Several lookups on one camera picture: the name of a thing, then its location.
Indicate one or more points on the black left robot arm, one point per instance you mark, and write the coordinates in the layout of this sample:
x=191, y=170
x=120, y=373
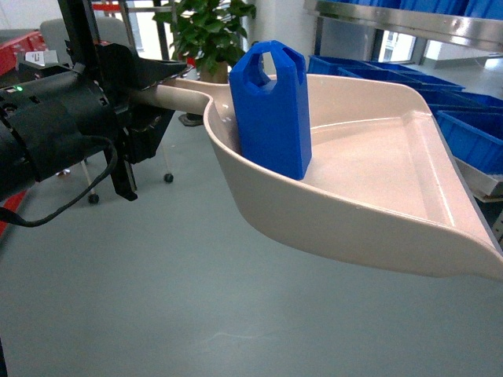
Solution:
x=62, y=115

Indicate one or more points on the grey office chair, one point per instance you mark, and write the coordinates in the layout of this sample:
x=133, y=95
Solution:
x=84, y=39

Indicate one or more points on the beige plastic dustpan tray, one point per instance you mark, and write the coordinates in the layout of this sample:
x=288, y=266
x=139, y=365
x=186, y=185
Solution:
x=382, y=189

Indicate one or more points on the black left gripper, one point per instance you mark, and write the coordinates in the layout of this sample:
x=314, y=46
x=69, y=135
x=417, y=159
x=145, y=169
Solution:
x=63, y=116

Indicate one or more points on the green potted plant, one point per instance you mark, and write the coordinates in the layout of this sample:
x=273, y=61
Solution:
x=208, y=34

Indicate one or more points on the blue bin on rack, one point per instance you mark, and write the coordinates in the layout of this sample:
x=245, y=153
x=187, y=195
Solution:
x=322, y=65
x=474, y=137

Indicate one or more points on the blue plastic part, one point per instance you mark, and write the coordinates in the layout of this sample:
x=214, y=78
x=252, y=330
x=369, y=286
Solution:
x=270, y=99

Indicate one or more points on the steel shelf rack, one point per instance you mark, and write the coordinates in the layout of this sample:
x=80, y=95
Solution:
x=333, y=20

